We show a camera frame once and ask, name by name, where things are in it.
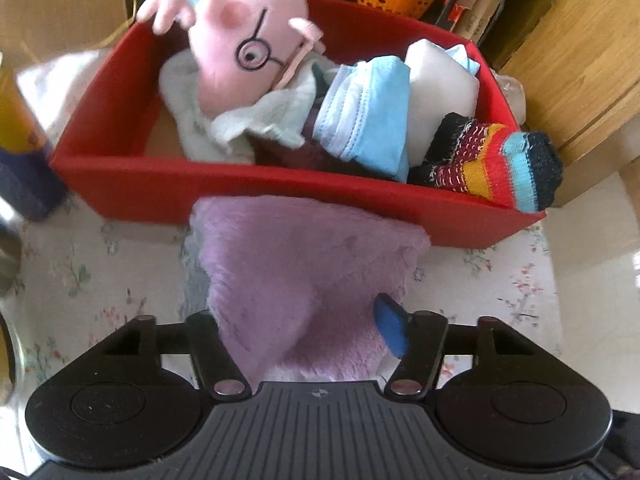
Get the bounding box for pink pig plush toy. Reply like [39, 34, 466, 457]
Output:
[112, 0, 327, 111]

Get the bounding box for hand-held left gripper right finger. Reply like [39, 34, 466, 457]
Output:
[374, 293, 538, 400]

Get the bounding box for dark purple cloth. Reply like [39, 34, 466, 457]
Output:
[252, 105, 381, 177]

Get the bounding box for floral printed cloth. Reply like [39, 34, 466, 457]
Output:
[0, 50, 562, 411]

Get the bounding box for purple fluffy cloth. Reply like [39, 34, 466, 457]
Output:
[186, 196, 432, 382]

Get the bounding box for white plastic bag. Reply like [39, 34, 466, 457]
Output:
[492, 72, 529, 124]

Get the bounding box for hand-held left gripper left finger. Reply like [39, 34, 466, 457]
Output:
[97, 310, 252, 402]

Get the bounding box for red cardboard box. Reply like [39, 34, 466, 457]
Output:
[49, 0, 547, 250]

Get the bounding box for light wooden side cabinet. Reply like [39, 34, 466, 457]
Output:
[0, 0, 132, 77]

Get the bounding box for rainbow striped knit sock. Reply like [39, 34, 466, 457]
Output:
[407, 152, 557, 212]
[431, 112, 565, 183]

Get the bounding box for yellow and blue bottle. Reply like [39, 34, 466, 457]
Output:
[0, 52, 69, 222]

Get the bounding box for blue face mask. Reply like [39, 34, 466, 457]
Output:
[311, 56, 412, 183]
[446, 44, 482, 75]

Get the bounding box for mint green towel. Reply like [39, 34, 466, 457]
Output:
[160, 52, 342, 164]

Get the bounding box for white sheet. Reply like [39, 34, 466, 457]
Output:
[403, 39, 481, 128]

